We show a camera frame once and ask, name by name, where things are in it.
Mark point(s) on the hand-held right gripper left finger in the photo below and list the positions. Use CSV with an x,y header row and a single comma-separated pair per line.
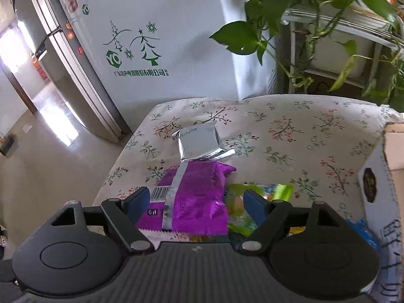
x,y
138,202

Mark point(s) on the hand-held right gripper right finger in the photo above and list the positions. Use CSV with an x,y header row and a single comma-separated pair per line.
x,y
255,206

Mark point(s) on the green snack packet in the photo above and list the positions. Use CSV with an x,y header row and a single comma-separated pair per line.
x,y
235,224

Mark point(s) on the purple snack packet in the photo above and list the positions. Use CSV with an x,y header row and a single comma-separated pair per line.
x,y
202,195

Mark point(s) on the silver snack packet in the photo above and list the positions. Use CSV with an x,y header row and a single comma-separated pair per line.
x,y
198,142

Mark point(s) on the blue snack packet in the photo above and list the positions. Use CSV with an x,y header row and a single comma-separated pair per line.
x,y
366,235

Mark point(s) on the white printed cardboard box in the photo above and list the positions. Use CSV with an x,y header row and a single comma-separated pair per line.
x,y
377,202

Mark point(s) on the floral tablecloth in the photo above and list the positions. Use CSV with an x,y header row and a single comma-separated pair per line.
x,y
284,132

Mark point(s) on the stainless steel refrigerator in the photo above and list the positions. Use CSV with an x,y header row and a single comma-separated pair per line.
x,y
72,79

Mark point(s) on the small dark floor object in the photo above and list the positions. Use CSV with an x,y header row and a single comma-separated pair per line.
x,y
7,145

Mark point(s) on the white metal rack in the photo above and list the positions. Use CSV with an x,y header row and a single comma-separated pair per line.
x,y
292,56

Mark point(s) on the white bucket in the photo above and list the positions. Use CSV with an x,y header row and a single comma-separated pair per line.
x,y
328,53

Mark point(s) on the green pothos plant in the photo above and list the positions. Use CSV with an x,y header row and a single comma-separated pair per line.
x,y
240,36

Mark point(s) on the white freezer with green print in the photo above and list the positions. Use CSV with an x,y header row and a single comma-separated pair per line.
x,y
176,31

